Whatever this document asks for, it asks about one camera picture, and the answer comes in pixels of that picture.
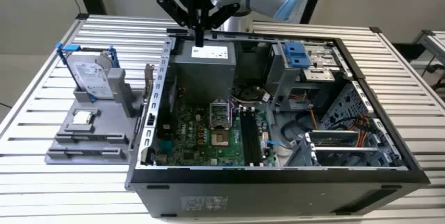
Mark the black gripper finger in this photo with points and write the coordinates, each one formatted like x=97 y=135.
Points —
x=221 y=15
x=173 y=13

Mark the black RAM slot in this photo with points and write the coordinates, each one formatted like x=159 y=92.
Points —
x=247 y=135
x=241 y=135
x=251 y=135
x=256 y=135

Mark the grey power supply unit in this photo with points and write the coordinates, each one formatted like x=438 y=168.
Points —
x=201 y=78

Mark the blue drive bay latch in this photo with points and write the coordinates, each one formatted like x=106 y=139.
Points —
x=295 y=54

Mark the round case speaker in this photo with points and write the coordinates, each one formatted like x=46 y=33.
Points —
x=249 y=93

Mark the hard disk in blue carrier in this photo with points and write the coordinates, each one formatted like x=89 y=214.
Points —
x=88 y=75

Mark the CPU socket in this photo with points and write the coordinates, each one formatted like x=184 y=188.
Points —
x=220 y=138

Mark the grey parts rack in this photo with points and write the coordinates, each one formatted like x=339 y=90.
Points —
x=104 y=125

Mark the silver CPU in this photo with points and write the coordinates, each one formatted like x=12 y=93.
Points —
x=82 y=117

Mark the blue VGA port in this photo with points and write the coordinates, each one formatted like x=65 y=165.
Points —
x=167 y=147

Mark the green motherboard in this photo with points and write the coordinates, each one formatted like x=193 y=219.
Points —
x=225 y=156

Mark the aluminium side table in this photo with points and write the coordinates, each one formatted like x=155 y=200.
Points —
x=430 y=39

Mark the silver disk bay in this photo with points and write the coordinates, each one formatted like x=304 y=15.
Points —
x=343 y=149

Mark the black PC case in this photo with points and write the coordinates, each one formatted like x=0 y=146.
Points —
x=243 y=198

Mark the black table bracket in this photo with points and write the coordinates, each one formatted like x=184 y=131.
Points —
x=410 y=50

